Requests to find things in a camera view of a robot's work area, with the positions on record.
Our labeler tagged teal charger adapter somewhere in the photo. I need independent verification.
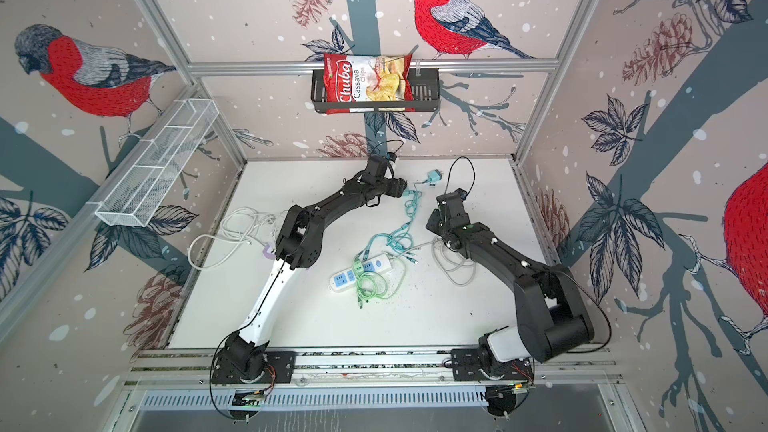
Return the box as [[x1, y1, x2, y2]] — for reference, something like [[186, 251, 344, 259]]
[[427, 169, 442, 184]]

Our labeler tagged green teal cable tangle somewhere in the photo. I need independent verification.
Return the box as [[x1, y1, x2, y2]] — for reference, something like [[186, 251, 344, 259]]
[[350, 178, 430, 310]]

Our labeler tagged white power strip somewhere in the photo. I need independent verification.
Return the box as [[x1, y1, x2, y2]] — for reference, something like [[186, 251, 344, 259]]
[[329, 254, 392, 293]]

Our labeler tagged purple power strip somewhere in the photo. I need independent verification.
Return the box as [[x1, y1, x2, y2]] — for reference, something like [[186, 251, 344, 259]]
[[262, 244, 276, 260]]

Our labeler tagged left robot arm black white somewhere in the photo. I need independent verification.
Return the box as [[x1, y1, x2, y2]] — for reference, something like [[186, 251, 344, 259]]
[[210, 152, 407, 383]]

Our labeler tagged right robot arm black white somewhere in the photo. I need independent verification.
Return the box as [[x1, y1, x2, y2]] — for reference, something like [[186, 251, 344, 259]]
[[426, 189, 595, 375]]

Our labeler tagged red cassava chips bag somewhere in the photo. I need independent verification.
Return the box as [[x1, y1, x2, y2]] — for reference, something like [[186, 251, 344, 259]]
[[323, 54, 413, 114]]

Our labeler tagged black wall basket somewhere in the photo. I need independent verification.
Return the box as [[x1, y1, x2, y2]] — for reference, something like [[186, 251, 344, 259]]
[[310, 69, 441, 114]]

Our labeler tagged purple strip white cable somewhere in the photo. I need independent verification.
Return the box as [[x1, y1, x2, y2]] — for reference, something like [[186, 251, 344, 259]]
[[187, 206, 289, 271]]

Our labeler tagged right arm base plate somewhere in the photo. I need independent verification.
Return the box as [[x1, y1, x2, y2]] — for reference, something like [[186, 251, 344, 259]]
[[442, 347, 534, 382]]

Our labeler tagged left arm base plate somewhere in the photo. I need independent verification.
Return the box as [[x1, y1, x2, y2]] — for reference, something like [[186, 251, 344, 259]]
[[210, 349, 297, 386]]

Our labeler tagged white wire mesh shelf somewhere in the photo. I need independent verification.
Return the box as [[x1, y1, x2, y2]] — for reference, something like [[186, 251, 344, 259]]
[[95, 98, 219, 227]]

